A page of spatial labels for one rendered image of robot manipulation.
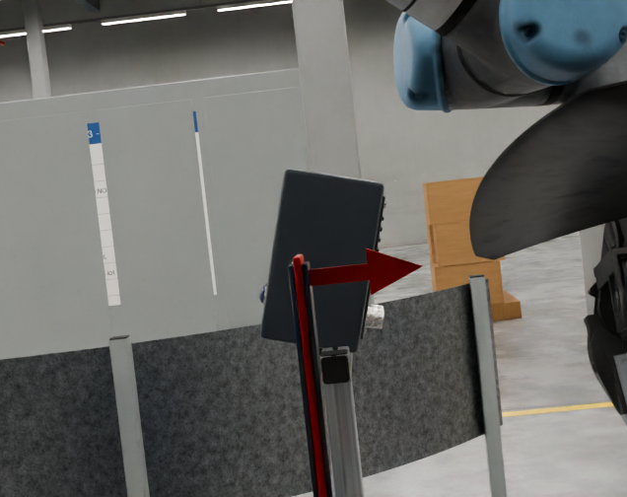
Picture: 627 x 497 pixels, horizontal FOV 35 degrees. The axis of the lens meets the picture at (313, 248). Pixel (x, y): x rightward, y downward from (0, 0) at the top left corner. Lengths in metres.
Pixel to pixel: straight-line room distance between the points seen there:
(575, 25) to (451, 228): 7.99
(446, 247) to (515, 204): 8.04
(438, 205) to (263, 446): 6.38
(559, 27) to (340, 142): 4.19
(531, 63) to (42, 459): 1.80
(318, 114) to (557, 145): 4.33
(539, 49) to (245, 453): 1.79
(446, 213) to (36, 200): 3.51
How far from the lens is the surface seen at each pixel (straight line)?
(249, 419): 2.25
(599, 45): 0.57
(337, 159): 4.73
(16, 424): 2.24
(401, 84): 0.73
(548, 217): 0.54
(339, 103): 4.75
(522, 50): 0.57
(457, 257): 8.56
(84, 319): 6.75
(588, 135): 0.42
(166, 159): 6.57
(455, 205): 8.54
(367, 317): 1.12
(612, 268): 0.68
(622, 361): 0.73
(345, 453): 1.07
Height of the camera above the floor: 1.22
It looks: 3 degrees down
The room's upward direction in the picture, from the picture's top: 6 degrees counter-clockwise
